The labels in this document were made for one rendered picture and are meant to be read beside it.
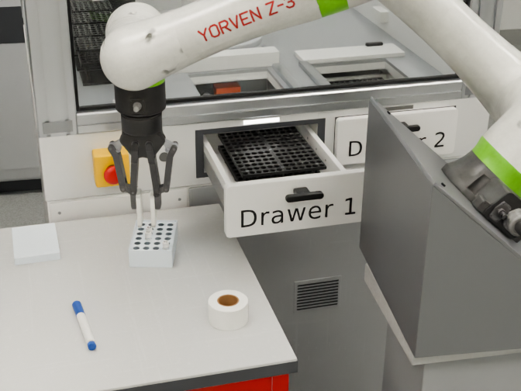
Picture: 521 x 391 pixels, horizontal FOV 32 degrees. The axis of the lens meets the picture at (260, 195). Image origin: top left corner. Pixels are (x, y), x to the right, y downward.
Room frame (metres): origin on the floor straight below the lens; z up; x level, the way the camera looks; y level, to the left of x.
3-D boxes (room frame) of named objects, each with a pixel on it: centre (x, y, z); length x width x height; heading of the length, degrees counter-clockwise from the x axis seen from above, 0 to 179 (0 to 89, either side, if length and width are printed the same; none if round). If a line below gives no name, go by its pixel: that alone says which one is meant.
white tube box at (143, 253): (1.56, 0.21, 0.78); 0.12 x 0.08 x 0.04; 0
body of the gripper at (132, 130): (1.55, 0.22, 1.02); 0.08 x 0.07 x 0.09; 90
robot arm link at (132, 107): (1.55, 0.22, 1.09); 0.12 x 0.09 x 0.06; 0
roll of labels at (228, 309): (1.33, 0.05, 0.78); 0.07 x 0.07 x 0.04
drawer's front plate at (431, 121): (1.90, -0.31, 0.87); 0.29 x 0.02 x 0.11; 105
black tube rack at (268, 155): (1.76, -0.02, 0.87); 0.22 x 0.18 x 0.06; 15
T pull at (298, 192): (1.54, -0.08, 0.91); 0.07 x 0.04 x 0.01; 105
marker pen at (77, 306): (1.30, 0.30, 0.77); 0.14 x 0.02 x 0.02; 22
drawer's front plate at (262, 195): (1.56, -0.07, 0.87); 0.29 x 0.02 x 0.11; 105
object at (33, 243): (1.58, 0.45, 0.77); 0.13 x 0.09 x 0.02; 16
